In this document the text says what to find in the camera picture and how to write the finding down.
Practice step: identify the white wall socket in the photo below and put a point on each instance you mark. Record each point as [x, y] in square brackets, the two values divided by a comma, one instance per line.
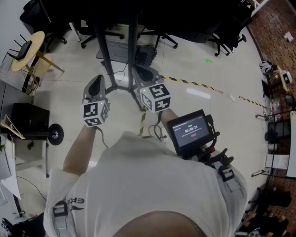
[288, 36]

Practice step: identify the black bag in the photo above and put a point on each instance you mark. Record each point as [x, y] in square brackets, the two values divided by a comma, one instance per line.
[146, 55]

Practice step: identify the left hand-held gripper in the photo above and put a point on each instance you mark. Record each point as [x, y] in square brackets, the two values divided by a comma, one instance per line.
[94, 113]

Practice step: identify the wooden clothes hanger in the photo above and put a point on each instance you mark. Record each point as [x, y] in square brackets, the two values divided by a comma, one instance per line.
[11, 126]

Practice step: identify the white desk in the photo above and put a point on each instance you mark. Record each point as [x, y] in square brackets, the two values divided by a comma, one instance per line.
[30, 159]

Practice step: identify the clear plastic box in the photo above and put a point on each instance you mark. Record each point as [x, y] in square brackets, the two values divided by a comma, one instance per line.
[5, 66]

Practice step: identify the yellow black hazard tape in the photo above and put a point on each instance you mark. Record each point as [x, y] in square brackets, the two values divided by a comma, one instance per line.
[185, 81]
[143, 120]

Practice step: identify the person's head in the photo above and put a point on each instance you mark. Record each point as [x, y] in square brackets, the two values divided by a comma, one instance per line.
[159, 225]

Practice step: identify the person's left forearm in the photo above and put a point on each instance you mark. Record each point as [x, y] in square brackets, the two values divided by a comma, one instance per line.
[78, 150]

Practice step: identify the black cabinet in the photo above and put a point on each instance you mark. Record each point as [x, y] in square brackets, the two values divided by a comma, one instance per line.
[30, 118]

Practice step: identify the green floor sticker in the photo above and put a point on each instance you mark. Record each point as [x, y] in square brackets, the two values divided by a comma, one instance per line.
[209, 60]

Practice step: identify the black router with antennas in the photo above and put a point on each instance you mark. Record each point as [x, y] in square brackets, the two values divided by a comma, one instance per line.
[24, 49]

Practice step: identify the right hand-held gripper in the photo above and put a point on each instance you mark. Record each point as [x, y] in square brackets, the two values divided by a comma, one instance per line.
[155, 97]

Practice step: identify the black TV stand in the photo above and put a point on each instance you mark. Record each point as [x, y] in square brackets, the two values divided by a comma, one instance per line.
[106, 58]

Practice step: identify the white helmet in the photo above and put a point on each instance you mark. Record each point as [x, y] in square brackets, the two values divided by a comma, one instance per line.
[266, 67]

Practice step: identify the wooden stool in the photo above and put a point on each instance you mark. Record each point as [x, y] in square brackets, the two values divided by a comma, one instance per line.
[285, 78]

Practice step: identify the black office chair grey headrest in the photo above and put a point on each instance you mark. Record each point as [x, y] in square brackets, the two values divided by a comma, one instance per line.
[88, 30]

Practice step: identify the small green potted plant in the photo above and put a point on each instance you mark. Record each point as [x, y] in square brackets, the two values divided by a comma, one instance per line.
[1, 144]

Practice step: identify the round wooden table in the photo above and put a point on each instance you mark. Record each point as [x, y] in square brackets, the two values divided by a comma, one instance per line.
[38, 38]

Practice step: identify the person's white t-shirt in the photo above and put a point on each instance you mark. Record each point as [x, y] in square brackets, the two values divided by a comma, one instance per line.
[143, 180]

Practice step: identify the large black television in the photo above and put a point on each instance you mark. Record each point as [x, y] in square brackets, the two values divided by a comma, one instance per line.
[185, 14]

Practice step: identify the person's right forearm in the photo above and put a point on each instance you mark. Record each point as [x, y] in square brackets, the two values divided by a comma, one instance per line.
[170, 114]

